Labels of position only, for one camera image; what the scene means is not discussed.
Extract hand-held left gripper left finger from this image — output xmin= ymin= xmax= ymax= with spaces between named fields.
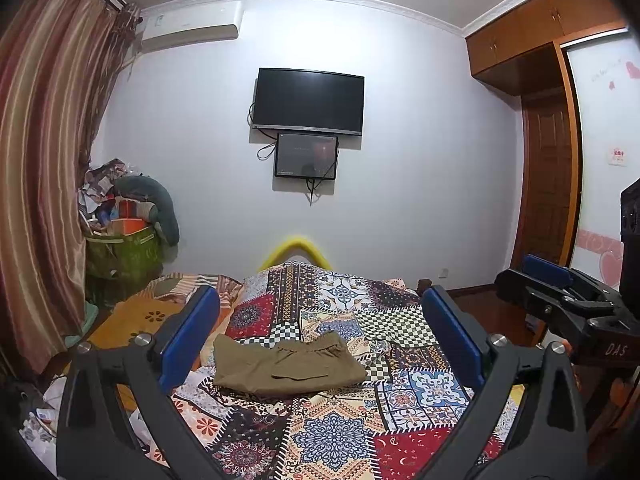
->
xmin=56 ymin=285 xmax=223 ymax=480

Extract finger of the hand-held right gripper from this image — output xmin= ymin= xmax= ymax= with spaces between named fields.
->
xmin=522 ymin=254 xmax=622 ymax=303
xmin=494 ymin=269 xmax=593 ymax=333

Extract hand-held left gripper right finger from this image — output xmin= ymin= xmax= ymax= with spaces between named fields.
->
xmin=415 ymin=284 xmax=589 ymax=480

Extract olive green pants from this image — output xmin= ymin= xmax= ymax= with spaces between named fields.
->
xmin=212 ymin=332 xmax=368 ymax=396

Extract orange flower print mat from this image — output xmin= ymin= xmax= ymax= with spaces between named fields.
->
xmin=65 ymin=292 xmax=201 ymax=377

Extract pink heart sticker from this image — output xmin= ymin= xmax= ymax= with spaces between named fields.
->
xmin=597 ymin=250 xmax=623 ymax=289

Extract striped pillow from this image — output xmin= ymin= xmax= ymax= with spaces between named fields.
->
xmin=150 ymin=273 xmax=244 ymax=311

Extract green fabric bag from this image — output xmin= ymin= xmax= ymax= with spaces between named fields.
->
xmin=82 ymin=225 xmax=166 ymax=306

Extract grey long pillow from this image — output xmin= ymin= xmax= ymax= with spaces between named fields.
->
xmin=115 ymin=175 xmax=181 ymax=247

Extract white wardrobe sliding door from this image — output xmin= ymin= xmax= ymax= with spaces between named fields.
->
xmin=560 ymin=30 xmax=640 ymax=292

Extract patchwork patterned bedspread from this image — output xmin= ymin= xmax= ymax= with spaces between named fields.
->
xmin=145 ymin=260 xmax=526 ymax=480

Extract white plastic bag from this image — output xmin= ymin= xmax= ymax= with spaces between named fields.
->
xmin=20 ymin=392 xmax=63 ymax=453

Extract pile of clutter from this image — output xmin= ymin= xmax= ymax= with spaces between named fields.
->
xmin=75 ymin=157 xmax=156 ymax=237

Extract small black monitor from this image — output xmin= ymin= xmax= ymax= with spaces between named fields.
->
xmin=273 ymin=132 xmax=339 ymax=181

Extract brown striped curtain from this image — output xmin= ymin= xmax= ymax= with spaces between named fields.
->
xmin=0 ymin=0 xmax=143 ymax=376

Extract wooden overhead cabinet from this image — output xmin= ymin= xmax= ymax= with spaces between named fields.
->
xmin=464 ymin=0 xmax=631 ymax=96

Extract white air conditioner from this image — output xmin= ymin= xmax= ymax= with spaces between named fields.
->
xmin=140 ymin=1 xmax=243 ymax=53

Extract yellow curved bed frame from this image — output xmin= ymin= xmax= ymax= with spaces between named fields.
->
xmin=261 ymin=234 xmax=332 ymax=272

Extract black wall television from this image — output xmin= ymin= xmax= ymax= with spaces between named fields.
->
xmin=251 ymin=67 xmax=365 ymax=137

